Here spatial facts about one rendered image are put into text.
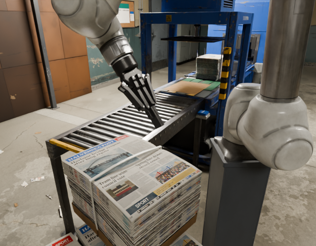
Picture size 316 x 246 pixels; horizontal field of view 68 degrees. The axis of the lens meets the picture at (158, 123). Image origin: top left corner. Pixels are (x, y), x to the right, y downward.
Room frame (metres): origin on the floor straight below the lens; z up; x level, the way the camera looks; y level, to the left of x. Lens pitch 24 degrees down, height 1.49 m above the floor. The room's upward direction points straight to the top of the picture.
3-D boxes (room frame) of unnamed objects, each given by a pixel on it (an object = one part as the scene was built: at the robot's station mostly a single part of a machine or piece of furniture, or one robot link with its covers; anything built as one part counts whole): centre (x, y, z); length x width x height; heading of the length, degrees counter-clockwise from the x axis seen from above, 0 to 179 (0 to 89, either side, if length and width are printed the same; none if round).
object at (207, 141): (2.60, -0.40, 0.38); 0.94 x 0.69 x 0.63; 59
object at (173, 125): (1.60, -0.09, 0.74); 1.34 x 0.05 x 0.12; 149
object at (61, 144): (1.17, 0.47, 0.81); 0.43 x 0.03 x 0.02; 59
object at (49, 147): (1.86, 0.34, 0.74); 1.34 x 0.05 x 0.12; 149
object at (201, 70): (3.09, -0.70, 0.93); 0.38 x 0.30 x 0.26; 149
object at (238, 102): (0.84, -0.34, 1.17); 0.18 x 0.16 x 0.22; 4
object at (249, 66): (3.57, -0.98, 0.75); 1.53 x 0.64 x 0.10; 149
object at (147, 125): (1.62, 0.19, 0.77); 0.47 x 0.05 x 0.05; 59
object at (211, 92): (2.60, -0.40, 0.75); 0.70 x 0.65 x 0.10; 149
